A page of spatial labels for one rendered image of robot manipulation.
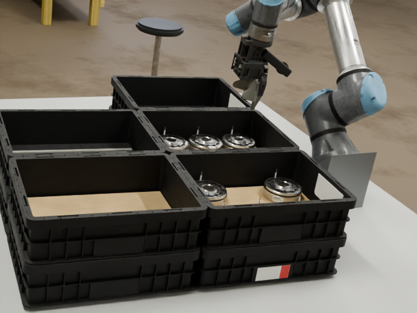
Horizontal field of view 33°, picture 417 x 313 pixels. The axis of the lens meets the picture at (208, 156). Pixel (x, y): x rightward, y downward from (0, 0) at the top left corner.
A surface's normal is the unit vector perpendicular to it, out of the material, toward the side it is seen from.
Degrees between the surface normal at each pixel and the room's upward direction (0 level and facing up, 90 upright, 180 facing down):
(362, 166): 90
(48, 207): 0
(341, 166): 90
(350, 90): 67
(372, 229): 0
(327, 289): 0
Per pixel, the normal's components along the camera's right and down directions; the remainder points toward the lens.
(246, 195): 0.14, -0.90
